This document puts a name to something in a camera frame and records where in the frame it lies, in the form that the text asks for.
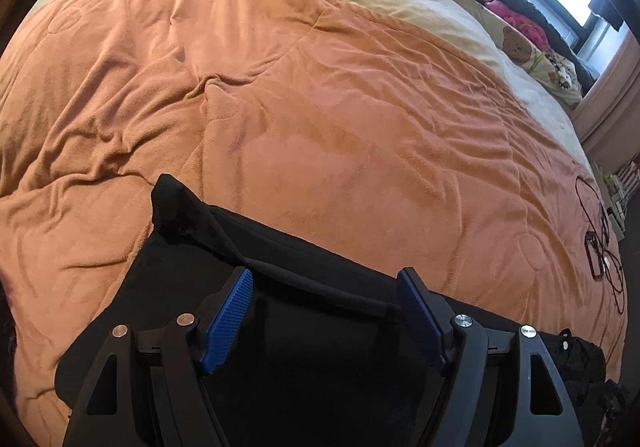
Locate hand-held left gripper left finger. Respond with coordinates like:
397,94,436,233
60,267,253,447

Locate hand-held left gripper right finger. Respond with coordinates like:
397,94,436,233
397,267,586,447

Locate black pants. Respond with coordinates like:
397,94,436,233
15,173,623,447

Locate black rectangular device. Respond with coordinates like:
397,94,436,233
584,231,609,281

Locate orange blanket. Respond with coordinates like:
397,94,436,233
0,0,628,428

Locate white storage rack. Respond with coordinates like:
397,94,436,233
597,162,632,235

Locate bear print pillow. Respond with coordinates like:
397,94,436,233
502,24,583,108

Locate pink curtain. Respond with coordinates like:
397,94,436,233
570,29,640,172

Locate pink fluffy cloth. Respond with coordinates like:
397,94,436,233
487,0,548,48

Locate cream bed sheet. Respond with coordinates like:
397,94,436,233
245,0,596,162

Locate dark clothes pile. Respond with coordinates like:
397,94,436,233
492,0,601,88

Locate black cable bundle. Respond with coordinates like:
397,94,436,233
574,174,627,315

